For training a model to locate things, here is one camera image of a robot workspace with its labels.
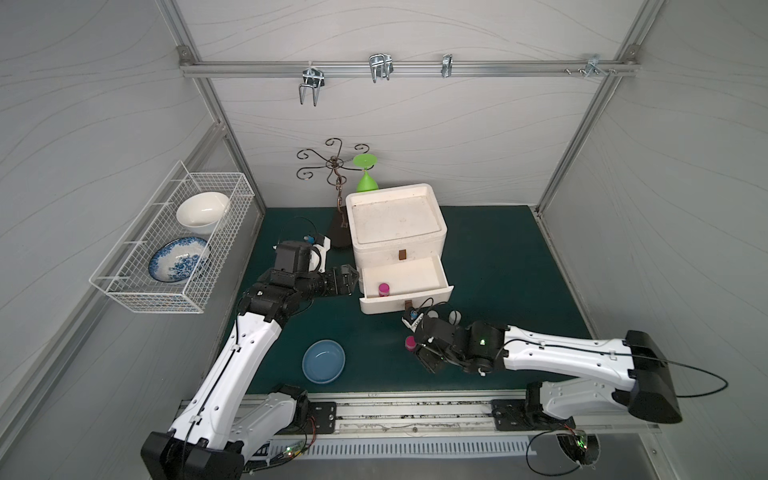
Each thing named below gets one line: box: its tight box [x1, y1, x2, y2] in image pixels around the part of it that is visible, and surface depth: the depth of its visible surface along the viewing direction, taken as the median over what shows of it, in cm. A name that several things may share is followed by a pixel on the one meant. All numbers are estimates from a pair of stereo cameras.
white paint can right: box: [448, 310, 462, 326], surface depth 90 cm
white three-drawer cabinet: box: [346, 183, 454, 315], surface depth 87 cm
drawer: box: [359, 255, 454, 315], surface depth 88 cm
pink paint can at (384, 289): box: [378, 282, 391, 297], surface depth 88 cm
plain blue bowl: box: [302, 339, 346, 384], surface depth 82 cm
